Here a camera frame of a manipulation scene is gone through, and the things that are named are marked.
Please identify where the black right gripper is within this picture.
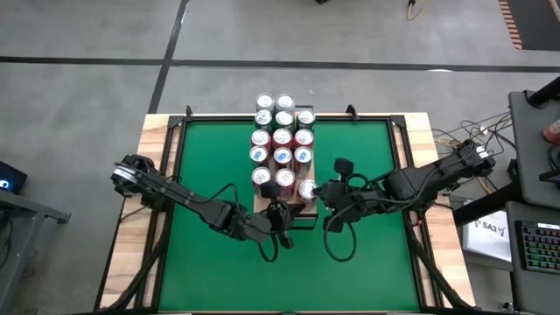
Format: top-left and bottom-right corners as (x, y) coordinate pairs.
(305, 157), (386, 215)

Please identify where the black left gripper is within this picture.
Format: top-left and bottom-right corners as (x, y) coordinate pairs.
(240, 199), (307, 250)

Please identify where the red Coca-Cola can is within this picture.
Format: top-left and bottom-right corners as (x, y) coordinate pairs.
(275, 167), (298, 200)

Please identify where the slim blue silver energy can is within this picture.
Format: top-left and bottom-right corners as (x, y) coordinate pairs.
(272, 146), (294, 171)
(248, 144), (270, 170)
(293, 145), (314, 179)

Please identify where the red-orange soda can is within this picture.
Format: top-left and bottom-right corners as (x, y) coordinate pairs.
(293, 128), (315, 149)

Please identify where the green soda can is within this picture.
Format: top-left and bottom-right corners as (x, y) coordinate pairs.
(275, 108), (296, 131)
(296, 108), (317, 131)
(254, 108), (275, 131)

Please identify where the silver and red soda can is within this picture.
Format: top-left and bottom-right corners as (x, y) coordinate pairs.
(255, 92), (277, 113)
(275, 92), (297, 113)

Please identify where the green table mat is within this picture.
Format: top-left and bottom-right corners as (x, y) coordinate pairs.
(157, 120), (421, 312)

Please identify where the black desk leg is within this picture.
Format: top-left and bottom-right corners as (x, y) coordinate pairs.
(452, 181), (520, 227)

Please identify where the white sign board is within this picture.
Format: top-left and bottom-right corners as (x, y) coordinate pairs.
(461, 208), (514, 263)

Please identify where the grey desk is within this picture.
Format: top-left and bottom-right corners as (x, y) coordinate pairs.
(506, 200), (560, 315)
(508, 89), (560, 210)

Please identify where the backlit black keyboard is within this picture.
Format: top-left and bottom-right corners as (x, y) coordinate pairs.
(514, 220), (560, 276)

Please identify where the red cup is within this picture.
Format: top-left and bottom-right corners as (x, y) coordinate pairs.
(542, 119), (560, 146)

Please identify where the grey metal cart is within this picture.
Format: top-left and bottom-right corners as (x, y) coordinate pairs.
(0, 186), (73, 315)

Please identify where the black striped-edge floor mat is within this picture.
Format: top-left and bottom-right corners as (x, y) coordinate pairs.
(497, 0), (560, 52)

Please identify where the black box with blue light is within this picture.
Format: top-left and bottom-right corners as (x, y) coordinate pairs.
(0, 158), (29, 196)

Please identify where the black left camera cable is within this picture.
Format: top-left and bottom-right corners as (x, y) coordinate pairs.
(256, 229), (281, 263)

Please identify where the black camera cable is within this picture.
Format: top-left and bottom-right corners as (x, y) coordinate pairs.
(322, 209), (358, 263)
(256, 229), (281, 263)

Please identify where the black right camera cable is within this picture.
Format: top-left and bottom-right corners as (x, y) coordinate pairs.
(322, 209), (358, 263)

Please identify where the yellow floor cable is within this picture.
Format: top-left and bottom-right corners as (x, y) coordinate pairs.
(406, 0), (429, 22)

